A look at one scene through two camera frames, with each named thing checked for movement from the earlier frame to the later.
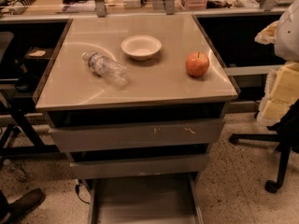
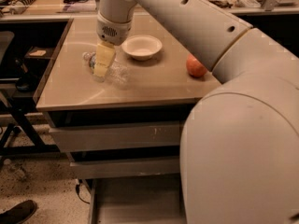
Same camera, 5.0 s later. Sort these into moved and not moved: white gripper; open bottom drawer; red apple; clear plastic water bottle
Moved: white gripper
Not moved: open bottom drawer; red apple; clear plastic water bottle
